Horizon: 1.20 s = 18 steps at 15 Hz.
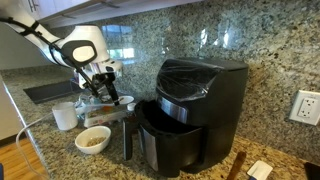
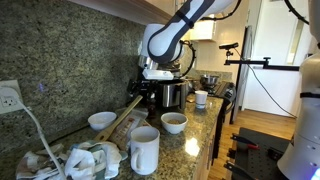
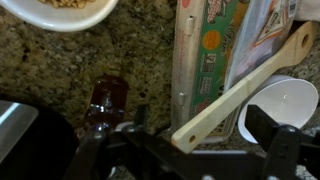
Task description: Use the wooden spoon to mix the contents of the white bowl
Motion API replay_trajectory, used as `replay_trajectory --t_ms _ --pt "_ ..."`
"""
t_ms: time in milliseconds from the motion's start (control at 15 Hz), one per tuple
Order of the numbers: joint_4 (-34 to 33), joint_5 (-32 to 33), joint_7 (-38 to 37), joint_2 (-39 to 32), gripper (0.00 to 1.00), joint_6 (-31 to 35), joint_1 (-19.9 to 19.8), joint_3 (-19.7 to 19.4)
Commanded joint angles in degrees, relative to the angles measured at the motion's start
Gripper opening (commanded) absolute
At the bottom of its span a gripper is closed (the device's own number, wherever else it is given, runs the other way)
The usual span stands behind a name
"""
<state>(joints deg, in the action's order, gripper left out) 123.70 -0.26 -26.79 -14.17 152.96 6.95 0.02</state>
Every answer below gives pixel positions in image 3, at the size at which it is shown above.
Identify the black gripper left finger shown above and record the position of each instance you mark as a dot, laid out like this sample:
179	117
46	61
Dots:
133	156

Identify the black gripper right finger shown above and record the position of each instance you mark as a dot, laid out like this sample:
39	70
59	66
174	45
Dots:
283	153

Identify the wooden spoon with holes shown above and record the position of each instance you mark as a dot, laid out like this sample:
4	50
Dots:
233	100

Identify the empty white bowl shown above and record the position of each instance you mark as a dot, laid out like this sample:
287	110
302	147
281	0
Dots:
286	103

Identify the white bowl holding grains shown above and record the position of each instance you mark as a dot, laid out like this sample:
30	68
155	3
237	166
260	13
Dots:
50	19

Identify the brown bottle white cap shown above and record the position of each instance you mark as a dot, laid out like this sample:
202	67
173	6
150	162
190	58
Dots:
108	96

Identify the stainless steel appliance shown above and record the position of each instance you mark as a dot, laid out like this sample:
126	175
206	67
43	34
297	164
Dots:
33	150

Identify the plastic food package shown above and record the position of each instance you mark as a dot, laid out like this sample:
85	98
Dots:
206	66

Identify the clear plastic food bag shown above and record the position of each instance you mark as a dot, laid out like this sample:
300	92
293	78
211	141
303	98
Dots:
263	30

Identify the white grey dish towel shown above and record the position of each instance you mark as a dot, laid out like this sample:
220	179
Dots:
308	8

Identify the brown grains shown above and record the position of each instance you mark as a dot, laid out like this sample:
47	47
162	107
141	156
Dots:
66	2

